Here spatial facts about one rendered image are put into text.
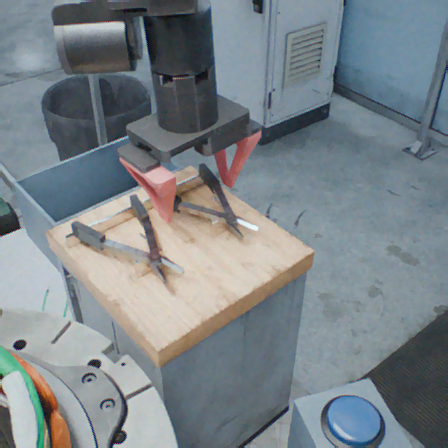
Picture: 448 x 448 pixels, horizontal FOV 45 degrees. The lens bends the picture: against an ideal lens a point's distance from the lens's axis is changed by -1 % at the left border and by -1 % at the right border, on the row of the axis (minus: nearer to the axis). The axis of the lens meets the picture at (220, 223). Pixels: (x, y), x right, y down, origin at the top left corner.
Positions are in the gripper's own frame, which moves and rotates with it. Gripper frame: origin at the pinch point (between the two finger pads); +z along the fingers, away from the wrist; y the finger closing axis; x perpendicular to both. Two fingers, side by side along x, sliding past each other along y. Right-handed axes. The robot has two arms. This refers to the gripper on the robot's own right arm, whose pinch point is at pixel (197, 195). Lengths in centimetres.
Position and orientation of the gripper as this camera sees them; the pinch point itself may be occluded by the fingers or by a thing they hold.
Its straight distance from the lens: 57.1
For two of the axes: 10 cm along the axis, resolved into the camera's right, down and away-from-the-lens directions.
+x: 6.5, 4.6, -6.1
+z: 0.6, 7.7, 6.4
